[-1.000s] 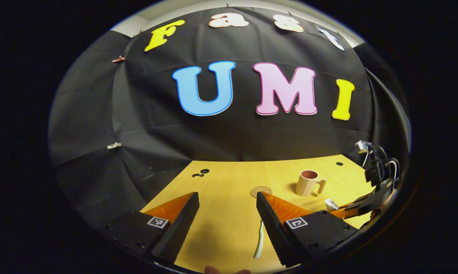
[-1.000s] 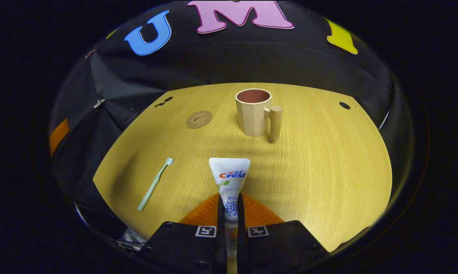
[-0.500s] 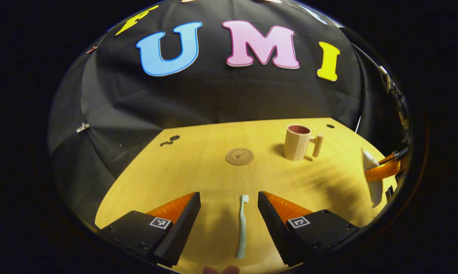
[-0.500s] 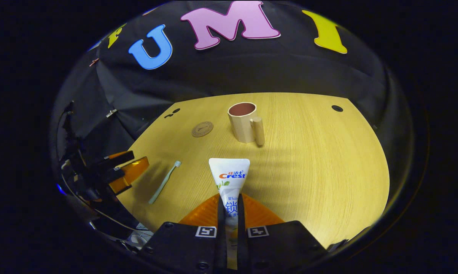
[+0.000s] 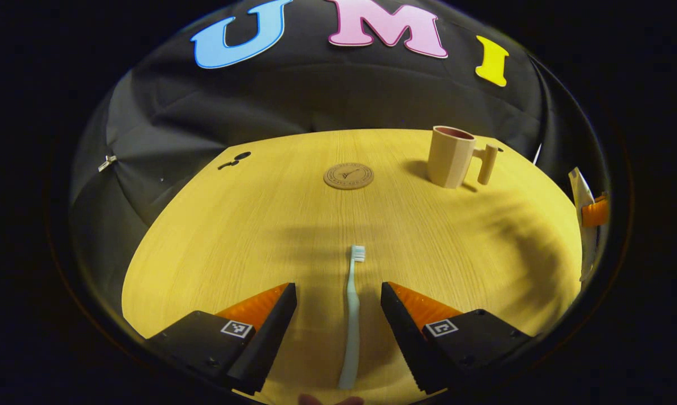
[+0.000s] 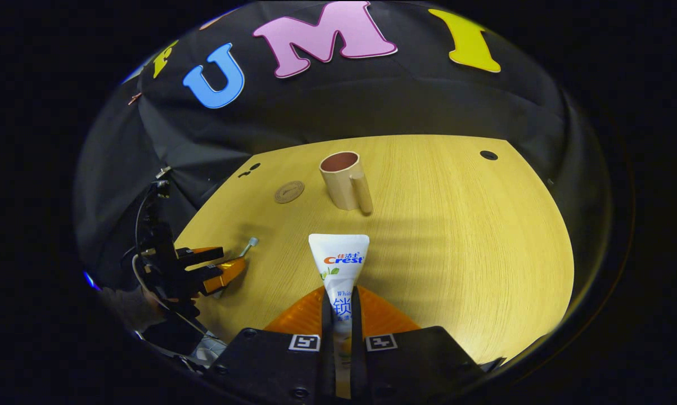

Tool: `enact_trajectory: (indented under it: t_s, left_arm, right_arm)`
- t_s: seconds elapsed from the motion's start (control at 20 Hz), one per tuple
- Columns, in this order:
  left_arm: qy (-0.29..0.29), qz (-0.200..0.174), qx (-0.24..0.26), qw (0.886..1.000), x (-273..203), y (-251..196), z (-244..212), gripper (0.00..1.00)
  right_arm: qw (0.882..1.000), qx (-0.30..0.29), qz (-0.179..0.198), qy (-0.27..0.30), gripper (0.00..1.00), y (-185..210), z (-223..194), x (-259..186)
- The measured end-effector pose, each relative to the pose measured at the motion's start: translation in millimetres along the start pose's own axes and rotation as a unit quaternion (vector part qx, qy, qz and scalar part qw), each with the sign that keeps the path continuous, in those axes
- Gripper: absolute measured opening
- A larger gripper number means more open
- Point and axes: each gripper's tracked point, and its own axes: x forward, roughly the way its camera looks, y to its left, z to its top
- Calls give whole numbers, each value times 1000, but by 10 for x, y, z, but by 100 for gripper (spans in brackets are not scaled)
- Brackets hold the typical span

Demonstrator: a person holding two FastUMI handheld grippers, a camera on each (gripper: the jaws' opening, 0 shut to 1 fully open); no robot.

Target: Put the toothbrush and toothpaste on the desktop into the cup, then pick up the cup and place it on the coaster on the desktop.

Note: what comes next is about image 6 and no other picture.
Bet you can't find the beige cup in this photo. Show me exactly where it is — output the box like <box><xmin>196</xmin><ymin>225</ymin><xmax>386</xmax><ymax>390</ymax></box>
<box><xmin>319</xmin><ymin>151</ymin><xmax>374</xmax><ymax>216</ymax></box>

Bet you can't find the wooden desktop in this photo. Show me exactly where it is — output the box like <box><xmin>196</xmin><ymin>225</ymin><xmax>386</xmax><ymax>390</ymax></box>
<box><xmin>173</xmin><ymin>134</ymin><xmax>575</xmax><ymax>366</ymax></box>

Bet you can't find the black backdrop cloth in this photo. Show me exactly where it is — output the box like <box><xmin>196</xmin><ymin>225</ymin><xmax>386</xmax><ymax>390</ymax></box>
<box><xmin>74</xmin><ymin>0</ymin><xmax>609</xmax><ymax>293</ymax></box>

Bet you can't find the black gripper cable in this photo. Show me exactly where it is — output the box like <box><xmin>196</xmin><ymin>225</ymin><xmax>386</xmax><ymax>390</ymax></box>
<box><xmin>134</xmin><ymin>183</ymin><xmax>168</xmax><ymax>259</ymax></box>

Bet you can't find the white toothpaste tube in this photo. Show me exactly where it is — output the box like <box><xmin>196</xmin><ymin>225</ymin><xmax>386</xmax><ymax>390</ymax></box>
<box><xmin>308</xmin><ymin>233</ymin><xmax>371</xmax><ymax>400</ymax></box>

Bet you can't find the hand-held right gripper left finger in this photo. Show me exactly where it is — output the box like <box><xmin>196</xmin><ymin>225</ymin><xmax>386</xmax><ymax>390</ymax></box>
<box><xmin>214</xmin><ymin>286</ymin><xmax>337</xmax><ymax>403</ymax></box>

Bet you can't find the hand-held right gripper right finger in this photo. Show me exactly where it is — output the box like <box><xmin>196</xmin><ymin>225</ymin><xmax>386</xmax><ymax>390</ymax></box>
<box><xmin>351</xmin><ymin>286</ymin><xmax>488</xmax><ymax>403</ymax></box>

